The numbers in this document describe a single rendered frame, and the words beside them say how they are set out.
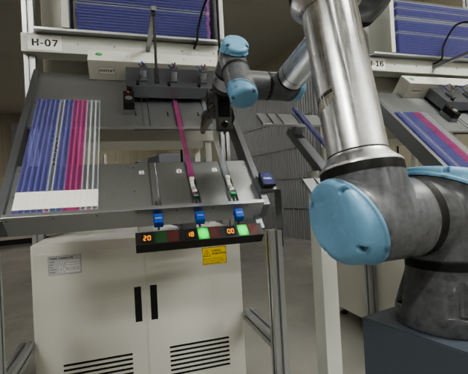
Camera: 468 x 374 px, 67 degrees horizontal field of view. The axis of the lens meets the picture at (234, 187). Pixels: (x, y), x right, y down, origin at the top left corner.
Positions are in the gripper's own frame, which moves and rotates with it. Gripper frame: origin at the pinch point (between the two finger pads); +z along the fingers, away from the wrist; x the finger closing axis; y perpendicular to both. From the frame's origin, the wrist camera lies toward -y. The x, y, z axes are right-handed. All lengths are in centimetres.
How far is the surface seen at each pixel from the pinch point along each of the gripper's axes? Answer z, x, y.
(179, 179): -3.9, 14.6, -20.7
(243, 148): -2.4, -8.2, -8.6
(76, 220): -6, 42, -33
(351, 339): 78, -72, -67
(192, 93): 1.9, 4.4, 20.4
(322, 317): 21, -31, -62
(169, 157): 242, -19, 163
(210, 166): -2.7, 4.2, -15.6
